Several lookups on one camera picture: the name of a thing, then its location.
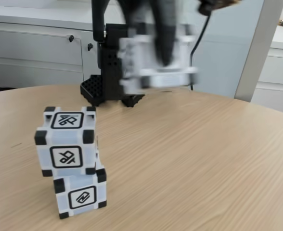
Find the white cube nested diamond symbol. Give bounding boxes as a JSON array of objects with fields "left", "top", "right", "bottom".
[{"left": 118, "top": 23, "right": 200, "bottom": 95}]

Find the white cube angular letter symbol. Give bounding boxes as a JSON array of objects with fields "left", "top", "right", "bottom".
[{"left": 34, "top": 105, "right": 99, "bottom": 178}]

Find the white cube zigzag symbol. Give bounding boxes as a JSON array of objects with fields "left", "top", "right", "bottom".
[{"left": 52, "top": 167, "right": 107, "bottom": 220}]

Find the black camera cable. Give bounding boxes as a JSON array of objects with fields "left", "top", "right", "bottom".
[{"left": 189, "top": 9, "right": 212, "bottom": 91}]

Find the bare camera circuit board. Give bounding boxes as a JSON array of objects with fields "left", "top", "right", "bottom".
[{"left": 198, "top": 0, "right": 242, "bottom": 14}]

